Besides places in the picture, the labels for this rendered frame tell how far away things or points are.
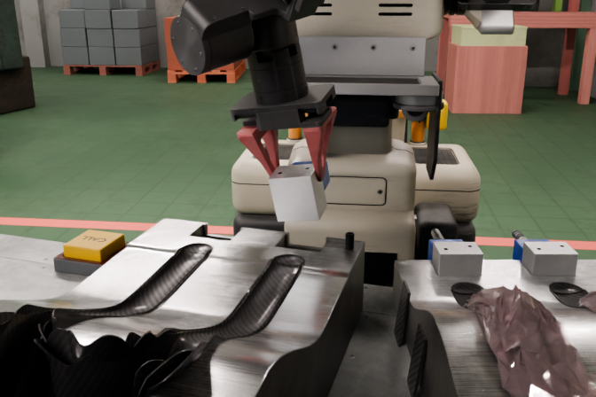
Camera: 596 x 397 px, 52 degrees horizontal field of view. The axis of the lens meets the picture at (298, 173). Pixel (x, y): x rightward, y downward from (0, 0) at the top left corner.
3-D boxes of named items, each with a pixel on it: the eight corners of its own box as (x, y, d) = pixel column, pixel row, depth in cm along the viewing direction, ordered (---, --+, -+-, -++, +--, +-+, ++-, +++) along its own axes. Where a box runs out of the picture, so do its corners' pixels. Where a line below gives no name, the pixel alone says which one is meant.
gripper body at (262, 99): (323, 119, 61) (309, 46, 58) (231, 127, 65) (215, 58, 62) (338, 98, 67) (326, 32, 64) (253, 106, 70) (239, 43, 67)
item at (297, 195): (309, 173, 80) (301, 135, 78) (345, 171, 78) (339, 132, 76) (277, 221, 69) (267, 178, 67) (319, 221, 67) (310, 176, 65)
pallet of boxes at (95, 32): (160, 69, 951) (155, -10, 917) (142, 75, 875) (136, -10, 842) (87, 67, 963) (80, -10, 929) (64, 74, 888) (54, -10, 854)
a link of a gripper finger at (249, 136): (309, 192, 65) (294, 110, 62) (249, 195, 68) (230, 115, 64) (325, 167, 71) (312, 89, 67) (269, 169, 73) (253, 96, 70)
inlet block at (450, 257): (415, 250, 83) (418, 214, 82) (451, 250, 83) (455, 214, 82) (436, 296, 71) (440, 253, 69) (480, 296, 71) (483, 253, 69)
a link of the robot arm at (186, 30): (337, -30, 54) (279, -85, 57) (236, -2, 48) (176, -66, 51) (300, 66, 64) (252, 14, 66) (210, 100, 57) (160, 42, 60)
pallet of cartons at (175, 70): (253, 70, 935) (252, 14, 911) (233, 83, 800) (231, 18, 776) (189, 69, 946) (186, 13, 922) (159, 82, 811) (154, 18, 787)
